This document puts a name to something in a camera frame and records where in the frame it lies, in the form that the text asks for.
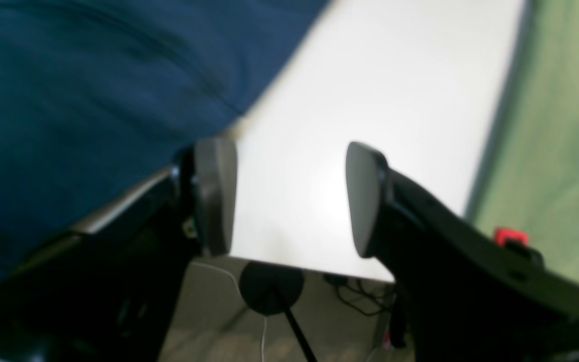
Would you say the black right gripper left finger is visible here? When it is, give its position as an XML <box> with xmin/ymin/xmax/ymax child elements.
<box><xmin>0</xmin><ymin>137</ymin><xmax>238</xmax><ymax>361</ymax></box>

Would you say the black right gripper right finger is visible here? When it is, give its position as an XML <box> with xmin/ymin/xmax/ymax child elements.
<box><xmin>345</xmin><ymin>142</ymin><xmax>579</xmax><ymax>361</ymax></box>

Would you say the dark blue t-shirt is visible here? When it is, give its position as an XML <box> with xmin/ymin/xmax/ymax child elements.
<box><xmin>0</xmin><ymin>1</ymin><xmax>328</xmax><ymax>281</ymax></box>

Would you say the red clamp at table edge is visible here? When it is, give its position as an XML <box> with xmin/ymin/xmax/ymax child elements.
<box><xmin>494</xmin><ymin>227</ymin><xmax>528</xmax><ymax>247</ymax></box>

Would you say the black round stand base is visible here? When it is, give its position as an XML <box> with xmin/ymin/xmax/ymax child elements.
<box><xmin>238</xmin><ymin>261</ymin><xmax>305</xmax><ymax>316</ymax></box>

